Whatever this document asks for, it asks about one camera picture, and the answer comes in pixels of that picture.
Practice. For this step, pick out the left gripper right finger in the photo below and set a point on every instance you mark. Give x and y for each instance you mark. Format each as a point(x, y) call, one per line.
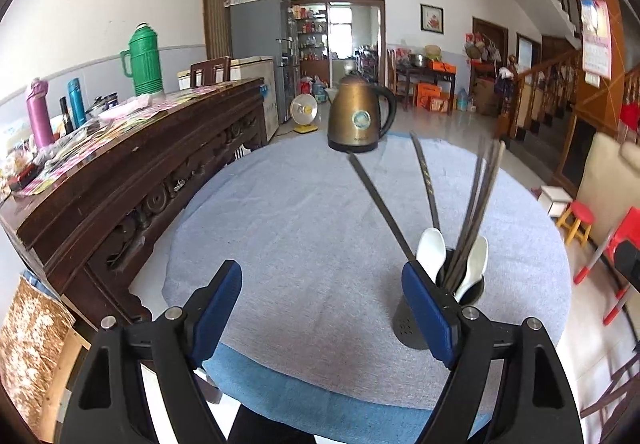
point(534, 402)

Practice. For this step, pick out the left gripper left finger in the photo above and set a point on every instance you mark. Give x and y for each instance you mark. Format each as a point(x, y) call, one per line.
point(108, 404)

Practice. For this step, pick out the dark grey utensil holder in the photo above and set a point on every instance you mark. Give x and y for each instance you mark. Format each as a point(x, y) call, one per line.
point(426, 317)

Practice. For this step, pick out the white plastic spoon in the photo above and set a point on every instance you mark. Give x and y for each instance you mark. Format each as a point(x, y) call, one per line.
point(472, 285)
point(431, 252)

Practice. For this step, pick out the dark wooden chopstick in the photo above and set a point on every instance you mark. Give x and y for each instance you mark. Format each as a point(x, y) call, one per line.
point(482, 218)
point(477, 218)
point(469, 213)

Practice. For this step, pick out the steel chopstick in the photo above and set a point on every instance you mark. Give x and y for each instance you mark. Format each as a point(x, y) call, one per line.
point(380, 205)
point(427, 180)

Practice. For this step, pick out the carved dark wooden sideboard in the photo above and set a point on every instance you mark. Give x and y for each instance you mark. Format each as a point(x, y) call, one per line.
point(90, 232)

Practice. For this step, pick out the red yellow plastic stool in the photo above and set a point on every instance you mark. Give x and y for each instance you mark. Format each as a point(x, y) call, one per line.
point(576, 222)

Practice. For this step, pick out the white small stool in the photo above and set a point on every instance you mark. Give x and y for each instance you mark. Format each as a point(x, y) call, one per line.
point(554, 200)

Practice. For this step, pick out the grey table cloth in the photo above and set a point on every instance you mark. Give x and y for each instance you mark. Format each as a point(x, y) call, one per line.
point(310, 340)

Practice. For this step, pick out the purple water bottle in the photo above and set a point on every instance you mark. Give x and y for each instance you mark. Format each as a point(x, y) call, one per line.
point(39, 118)

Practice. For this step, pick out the wooden staircase railing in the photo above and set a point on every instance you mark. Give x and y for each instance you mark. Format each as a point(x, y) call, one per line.
point(535, 95)

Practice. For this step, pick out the teal water bottle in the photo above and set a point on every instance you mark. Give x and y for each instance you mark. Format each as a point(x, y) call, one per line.
point(77, 103)

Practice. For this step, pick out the bronze electric kettle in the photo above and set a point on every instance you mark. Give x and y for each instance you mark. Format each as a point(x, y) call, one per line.
point(361, 114)

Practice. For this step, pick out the green thermos jug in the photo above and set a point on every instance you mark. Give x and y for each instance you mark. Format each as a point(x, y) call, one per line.
point(141, 61)

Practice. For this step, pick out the wooden dining chair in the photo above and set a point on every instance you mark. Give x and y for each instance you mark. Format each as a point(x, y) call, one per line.
point(210, 72)

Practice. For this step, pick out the dark dining table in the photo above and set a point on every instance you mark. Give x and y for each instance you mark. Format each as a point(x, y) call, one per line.
point(433, 84)

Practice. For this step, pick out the small yellow fan heater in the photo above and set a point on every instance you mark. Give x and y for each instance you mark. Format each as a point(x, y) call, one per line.
point(304, 111)

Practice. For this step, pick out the white chest freezer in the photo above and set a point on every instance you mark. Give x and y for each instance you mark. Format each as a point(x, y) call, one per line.
point(257, 76)

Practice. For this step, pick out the framed flower picture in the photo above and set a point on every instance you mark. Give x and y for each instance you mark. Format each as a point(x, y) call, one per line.
point(431, 19)

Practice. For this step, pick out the grey refrigerator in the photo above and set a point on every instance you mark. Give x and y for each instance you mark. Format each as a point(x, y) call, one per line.
point(266, 28)

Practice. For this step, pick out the wall calendar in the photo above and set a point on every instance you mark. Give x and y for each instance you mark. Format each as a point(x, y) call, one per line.
point(596, 38)

